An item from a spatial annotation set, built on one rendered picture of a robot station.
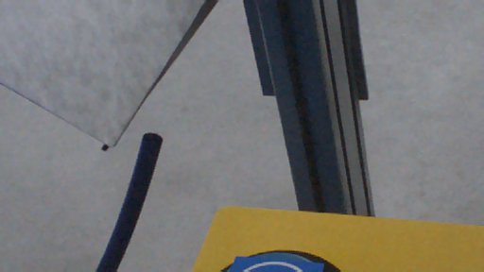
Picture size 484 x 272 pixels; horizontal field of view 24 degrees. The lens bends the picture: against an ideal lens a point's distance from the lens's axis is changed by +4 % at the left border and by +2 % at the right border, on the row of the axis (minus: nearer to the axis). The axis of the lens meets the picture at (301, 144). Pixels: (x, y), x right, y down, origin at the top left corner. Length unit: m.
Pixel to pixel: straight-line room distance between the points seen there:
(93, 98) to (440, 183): 1.33
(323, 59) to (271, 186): 1.13
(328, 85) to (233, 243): 0.52
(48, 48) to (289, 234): 0.32
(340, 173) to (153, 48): 0.32
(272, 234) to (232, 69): 1.90
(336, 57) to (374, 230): 0.55
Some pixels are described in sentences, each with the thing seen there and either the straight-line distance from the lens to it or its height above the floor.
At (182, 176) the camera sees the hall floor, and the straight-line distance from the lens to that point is 2.06.
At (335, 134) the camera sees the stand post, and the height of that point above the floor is 0.74.
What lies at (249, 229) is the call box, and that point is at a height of 1.07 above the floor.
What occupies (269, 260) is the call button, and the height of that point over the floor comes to 1.08.
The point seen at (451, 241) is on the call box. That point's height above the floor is 1.07.
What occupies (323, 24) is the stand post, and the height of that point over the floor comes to 0.84.
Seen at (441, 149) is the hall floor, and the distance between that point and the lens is 2.02.
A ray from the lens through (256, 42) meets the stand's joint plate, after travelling 1.00.
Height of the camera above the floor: 1.35
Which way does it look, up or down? 41 degrees down
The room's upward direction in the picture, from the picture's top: 11 degrees counter-clockwise
